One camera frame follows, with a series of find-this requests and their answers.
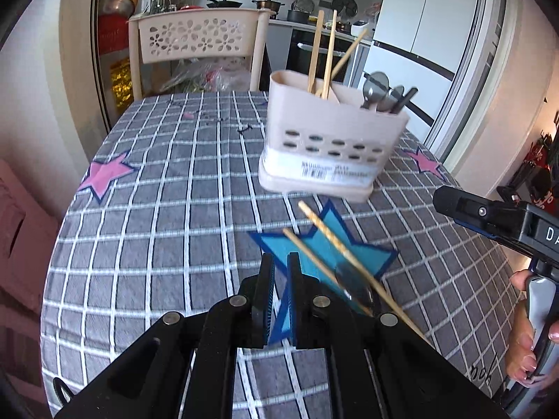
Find person's right hand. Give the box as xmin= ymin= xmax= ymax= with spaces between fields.
xmin=504 ymin=269 xmax=538 ymax=382

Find pink plastic stool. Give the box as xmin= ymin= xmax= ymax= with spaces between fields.
xmin=0 ymin=159 xmax=62 ymax=315

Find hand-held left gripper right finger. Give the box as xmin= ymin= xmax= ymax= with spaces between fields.
xmin=287 ymin=253 xmax=509 ymax=419

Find gold foil bag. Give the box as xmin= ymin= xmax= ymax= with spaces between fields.
xmin=108 ymin=58 xmax=132 ymax=108

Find metal basin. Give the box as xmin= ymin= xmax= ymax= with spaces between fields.
xmin=98 ymin=0 xmax=136 ymax=17

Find grey checked star tablecloth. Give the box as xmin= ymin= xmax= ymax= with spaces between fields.
xmin=41 ymin=91 xmax=538 ymax=419

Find beige plastic utensil holder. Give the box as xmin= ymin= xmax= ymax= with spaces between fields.
xmin=257 ymin=69 xmax=411 ymax=204

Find clear plastic bags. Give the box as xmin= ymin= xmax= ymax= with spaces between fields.
xmin=159 ymin=59 xmax=258 ymax=94

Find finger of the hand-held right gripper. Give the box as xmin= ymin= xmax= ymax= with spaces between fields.
xmin=432 ymin=185 xmax=531 ymax=239

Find white refrigerator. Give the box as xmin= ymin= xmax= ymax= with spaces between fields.
xmin=362 ymin=0 xmax=490 ymax=127

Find round dark pan lid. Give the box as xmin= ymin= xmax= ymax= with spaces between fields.
xmin=331 ymin=0 xmax=359 ymax=18

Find red plastic bucket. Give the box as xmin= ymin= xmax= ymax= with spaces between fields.
xmin=98 ymin=13 xmax=131 ymax=55

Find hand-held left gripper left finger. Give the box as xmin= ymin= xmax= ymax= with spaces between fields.
xmin=55 ymin=253 xmax=276 ymax=419

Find black-handled metal spoon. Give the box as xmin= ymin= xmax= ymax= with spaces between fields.
xmin=362 ymin=71 xmax=391 ymax=110
xmin=380 ymin=86 xmax=405 ymax=112
xmin=390 ymin=87 xmax=419 ymax=114
xmin=334 ymin=266 xmax=376 ymax=315

